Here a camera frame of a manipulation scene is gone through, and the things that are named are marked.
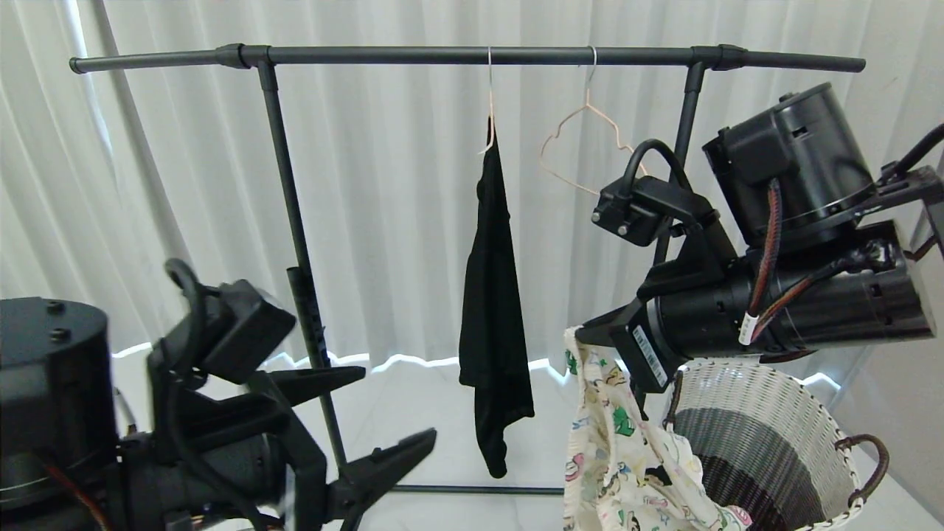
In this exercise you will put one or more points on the black short-sleeved shirt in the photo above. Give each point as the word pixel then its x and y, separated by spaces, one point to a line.
pixel 490 310

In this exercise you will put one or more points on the white curtain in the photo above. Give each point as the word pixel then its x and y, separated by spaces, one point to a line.
pixel 383 184

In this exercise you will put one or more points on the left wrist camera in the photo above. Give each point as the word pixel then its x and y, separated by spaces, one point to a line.
pixel 243 332

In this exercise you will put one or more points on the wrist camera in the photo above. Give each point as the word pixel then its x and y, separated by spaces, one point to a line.
pixel 641 210
pixel 243 332

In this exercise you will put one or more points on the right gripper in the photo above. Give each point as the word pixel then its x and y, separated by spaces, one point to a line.
pixel 708 317

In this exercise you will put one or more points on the pink clothes hanger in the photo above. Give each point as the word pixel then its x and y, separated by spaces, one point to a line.
pixel 489 81
pixel 589 88

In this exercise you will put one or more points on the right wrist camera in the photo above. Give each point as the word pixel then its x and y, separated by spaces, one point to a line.
pixel 641 210

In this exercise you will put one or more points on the cream printed garment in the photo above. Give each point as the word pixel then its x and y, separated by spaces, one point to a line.
pixel 612 457

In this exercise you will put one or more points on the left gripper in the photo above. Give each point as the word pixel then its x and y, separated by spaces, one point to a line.
pixel 221 479

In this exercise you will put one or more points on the white laundry basket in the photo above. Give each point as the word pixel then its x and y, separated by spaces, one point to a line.
pixel 759 413

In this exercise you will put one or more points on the black clothes rack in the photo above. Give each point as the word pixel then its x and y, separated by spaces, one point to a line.
pixel 442 55

